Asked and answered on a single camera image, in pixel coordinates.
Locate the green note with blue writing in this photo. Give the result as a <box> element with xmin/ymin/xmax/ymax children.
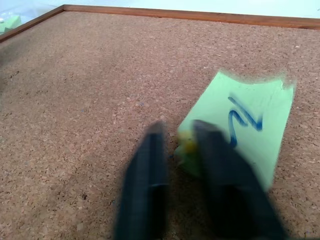
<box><xmin>174</xmin><ymin>71</ymin><xmax>294</xmax><ymax>192</ymax></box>

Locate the yellow pushpin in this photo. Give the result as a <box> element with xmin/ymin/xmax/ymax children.
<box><xmin>177</xmin><ymin>131</ymin><xmax>198</xmax><ymax>154</ymax></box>

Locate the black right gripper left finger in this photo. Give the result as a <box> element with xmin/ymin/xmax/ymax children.
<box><xmin>113</xmin><ymin>120</ymin><xmax>171</xmax><ymax>240</ymax></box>

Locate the cork board with wooden frame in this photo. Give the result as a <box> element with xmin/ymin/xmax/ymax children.
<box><xmin>0</xmin><ymin>4</ymin><xmax>320</xmax><ymax>240</ymax></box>

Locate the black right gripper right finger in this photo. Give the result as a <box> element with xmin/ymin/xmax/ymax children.
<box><xmin>191</xmin><ymin>119</ymin><xmax>287</xmax><ymax>240</ymax></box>

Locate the green sticky note pad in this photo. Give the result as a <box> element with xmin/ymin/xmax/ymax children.
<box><xmin>0</xmin><ymin>14</ymin><xmax>21</xmax><ymax>36</ymax></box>

